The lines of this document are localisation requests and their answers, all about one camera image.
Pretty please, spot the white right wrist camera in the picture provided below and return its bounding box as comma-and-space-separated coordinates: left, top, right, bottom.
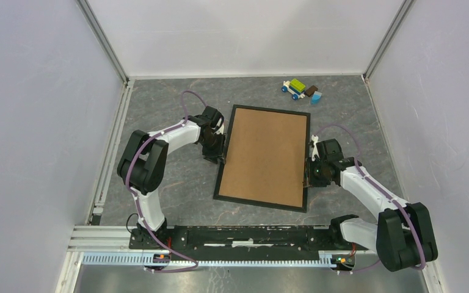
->
310, 135, 319, 162

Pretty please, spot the brown cardboard backing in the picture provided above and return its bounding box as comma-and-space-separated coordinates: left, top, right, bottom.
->
213, 104, 310, 212

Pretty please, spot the black picture frame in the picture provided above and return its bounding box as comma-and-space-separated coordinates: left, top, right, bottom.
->
213, 104, 311, 214

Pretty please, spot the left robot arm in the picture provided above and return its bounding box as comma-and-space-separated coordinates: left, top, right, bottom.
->
117, 106, 227, 249

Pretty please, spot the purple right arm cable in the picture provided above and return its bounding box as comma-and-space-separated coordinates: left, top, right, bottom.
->
311, 123, 427, 276

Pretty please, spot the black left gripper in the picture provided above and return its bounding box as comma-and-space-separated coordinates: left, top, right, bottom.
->
200, 132, 228, 165

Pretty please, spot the blue toy brick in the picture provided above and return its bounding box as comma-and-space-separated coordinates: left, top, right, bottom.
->
310, 91, 322, 105

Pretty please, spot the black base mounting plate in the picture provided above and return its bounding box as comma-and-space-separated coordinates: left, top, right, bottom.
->
128, 225, 364, 261

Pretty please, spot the aluminium rail frame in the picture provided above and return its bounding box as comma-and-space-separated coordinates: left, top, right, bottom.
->
54, 0, 448, 293

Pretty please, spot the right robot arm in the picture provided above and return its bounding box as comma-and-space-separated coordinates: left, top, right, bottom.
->
306, 135, 438, 272

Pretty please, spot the brown toy brick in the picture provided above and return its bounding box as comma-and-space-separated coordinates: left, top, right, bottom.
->
304, 85, 318, 97

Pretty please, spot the toy brick car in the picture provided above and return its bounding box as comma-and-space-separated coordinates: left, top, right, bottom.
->
281, 78, 306, 101

